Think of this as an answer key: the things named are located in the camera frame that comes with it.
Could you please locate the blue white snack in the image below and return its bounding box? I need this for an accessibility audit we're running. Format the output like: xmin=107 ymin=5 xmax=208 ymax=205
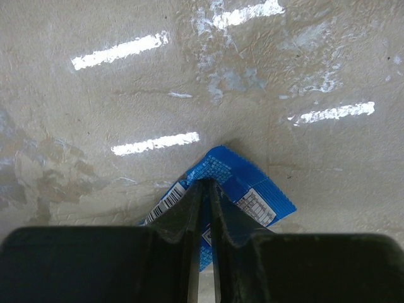
xmin=136 ymin=146 xmax=296 ymax=276

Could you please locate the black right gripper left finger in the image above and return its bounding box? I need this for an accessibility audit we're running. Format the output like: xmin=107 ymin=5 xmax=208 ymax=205
xmin=1 ymin=182 xmax=203 ymax=302

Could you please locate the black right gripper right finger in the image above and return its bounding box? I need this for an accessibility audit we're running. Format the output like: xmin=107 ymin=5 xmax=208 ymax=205
xmin=208 ymin=181 xmax=403 ymax=302

